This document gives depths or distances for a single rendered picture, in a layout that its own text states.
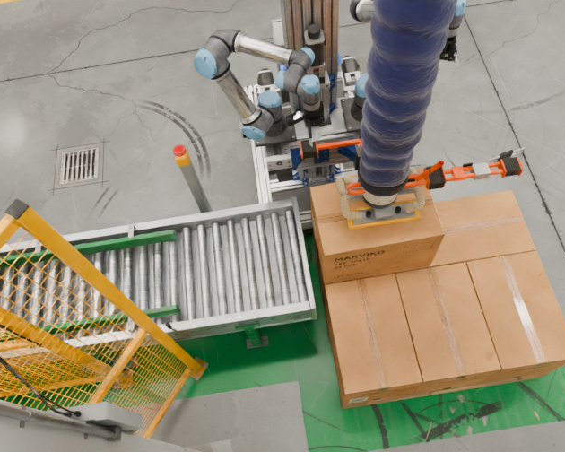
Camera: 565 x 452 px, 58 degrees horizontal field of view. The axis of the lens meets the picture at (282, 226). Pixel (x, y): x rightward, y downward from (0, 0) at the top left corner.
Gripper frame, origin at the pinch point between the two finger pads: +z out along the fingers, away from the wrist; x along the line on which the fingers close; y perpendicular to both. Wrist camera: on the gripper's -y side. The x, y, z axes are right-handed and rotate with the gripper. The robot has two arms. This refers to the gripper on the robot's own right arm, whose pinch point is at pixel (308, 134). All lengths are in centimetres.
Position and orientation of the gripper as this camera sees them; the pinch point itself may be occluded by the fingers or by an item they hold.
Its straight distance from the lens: 242.0
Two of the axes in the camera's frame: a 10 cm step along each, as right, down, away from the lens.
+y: 9.9, -1.4, -0.1
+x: -1.2, -8.8, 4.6
